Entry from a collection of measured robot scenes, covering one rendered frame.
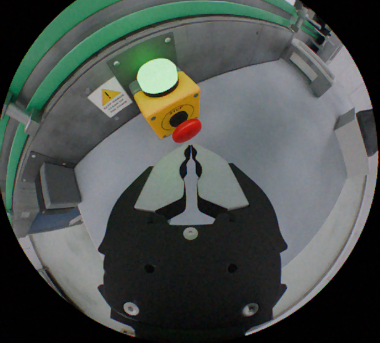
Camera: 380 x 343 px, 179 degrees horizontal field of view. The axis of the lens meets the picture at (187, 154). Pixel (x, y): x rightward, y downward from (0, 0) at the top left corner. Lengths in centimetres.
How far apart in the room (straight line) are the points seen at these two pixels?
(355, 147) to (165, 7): 54
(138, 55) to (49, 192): 24
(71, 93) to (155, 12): 14
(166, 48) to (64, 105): 15
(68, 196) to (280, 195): 38
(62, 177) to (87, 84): 18
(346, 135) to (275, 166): 34
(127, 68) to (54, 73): 10
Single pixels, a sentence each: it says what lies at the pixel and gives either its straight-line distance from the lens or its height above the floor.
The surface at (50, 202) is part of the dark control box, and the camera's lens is 25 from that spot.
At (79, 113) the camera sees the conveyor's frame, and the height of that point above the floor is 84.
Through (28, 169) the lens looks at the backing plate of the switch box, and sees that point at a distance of 30.
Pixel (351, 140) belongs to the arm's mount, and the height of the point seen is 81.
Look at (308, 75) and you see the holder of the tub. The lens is 51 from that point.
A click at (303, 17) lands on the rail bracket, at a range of 47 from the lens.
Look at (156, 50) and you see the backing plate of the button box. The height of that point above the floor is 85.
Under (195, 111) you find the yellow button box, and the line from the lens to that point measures 17.
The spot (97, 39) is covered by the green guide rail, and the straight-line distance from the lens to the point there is 17.
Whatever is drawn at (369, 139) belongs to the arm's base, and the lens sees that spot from 50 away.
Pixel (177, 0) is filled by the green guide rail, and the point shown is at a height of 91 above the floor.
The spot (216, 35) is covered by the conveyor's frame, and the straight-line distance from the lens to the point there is 21.
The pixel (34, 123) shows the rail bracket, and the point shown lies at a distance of 20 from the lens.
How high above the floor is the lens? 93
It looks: 77 degrees down
